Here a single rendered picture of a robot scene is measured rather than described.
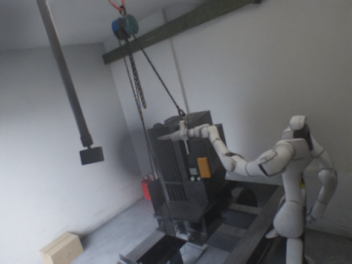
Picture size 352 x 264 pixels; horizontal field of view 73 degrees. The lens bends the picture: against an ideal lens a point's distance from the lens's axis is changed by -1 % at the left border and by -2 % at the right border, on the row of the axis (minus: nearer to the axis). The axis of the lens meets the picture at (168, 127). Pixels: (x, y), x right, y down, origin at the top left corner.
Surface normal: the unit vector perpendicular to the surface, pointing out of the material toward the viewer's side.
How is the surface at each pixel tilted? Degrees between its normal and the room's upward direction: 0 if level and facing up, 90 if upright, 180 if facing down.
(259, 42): 90
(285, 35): 90
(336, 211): 90
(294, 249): 90
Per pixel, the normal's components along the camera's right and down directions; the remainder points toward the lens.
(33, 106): 0.71, -0.05
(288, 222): -0.55, 0.30
